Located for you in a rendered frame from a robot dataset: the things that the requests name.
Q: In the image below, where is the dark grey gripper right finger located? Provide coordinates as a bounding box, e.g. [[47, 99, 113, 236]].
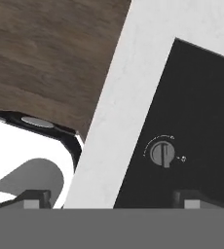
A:
[[172, 189, 224, 209]]

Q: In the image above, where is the black stove hob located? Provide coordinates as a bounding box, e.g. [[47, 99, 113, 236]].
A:
[[113, 37, 224, 209]]

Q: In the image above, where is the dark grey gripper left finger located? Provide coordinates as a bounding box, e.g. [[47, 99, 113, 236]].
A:
[[0, 189, 53, 209]]

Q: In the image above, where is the white and black rounded object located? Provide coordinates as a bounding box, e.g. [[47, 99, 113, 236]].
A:
[[0, 110, 84, 209]]

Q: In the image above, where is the grey stove knob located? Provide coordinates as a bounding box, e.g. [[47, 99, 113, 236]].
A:
[[149, 141, 176, 169]]

